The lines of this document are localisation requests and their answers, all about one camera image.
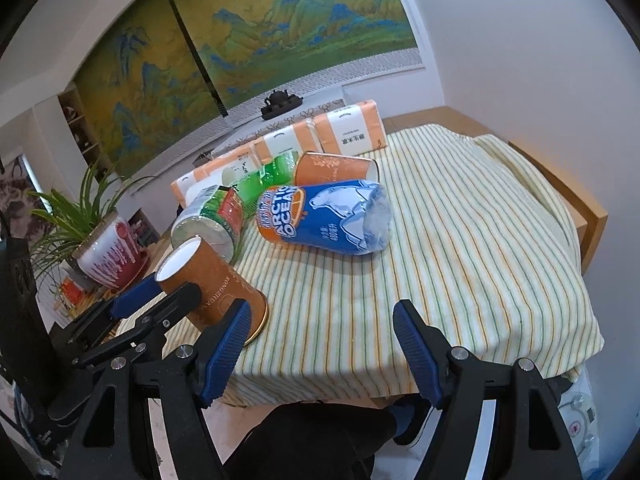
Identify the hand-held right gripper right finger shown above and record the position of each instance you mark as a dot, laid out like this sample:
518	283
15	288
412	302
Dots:
417	355

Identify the dark wall picture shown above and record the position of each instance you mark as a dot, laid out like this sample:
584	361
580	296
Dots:
20	195

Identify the red and white plant pot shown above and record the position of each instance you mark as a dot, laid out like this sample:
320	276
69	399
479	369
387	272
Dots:
112	255

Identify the green and red paper cup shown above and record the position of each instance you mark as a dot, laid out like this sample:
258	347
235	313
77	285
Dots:
217	210

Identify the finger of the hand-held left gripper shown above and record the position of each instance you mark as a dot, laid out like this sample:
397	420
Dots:
165	310
134	294

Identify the green plastic bottle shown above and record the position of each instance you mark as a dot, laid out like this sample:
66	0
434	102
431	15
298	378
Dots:
265	177

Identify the wooden table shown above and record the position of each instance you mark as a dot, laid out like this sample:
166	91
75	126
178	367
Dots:
575	195

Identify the striped yellow cloth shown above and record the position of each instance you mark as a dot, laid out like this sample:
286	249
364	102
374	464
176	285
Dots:
475	260

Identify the wooden wall shelf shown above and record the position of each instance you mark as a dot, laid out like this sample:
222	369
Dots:
82	125

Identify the orange paper cup gold rim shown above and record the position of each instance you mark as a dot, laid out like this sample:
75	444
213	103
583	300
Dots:
330	167
220	280

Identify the dark shoe white sole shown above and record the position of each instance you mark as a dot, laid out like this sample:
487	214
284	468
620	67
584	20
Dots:
412	422

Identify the green spider plant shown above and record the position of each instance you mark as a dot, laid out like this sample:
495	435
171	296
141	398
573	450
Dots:
65	220

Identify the orange white tissue pack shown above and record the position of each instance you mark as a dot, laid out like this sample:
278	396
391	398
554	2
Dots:
282	141
350	127
207	176

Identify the black tea tray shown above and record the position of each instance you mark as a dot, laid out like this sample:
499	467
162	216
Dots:
280	112

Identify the black teapot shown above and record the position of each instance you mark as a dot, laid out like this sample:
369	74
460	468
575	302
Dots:
281	99

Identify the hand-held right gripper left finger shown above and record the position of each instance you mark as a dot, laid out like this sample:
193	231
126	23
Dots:
226	347

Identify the white plastic object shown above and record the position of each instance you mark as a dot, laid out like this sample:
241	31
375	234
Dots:
580	420

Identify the landscape painting panel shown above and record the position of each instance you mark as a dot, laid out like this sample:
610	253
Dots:
140	90
300	20

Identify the blue polar bear cup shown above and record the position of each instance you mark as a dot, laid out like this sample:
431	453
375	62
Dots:
325	220

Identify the person's leg in dark trousers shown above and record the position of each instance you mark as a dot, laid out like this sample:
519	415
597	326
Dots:
310	440

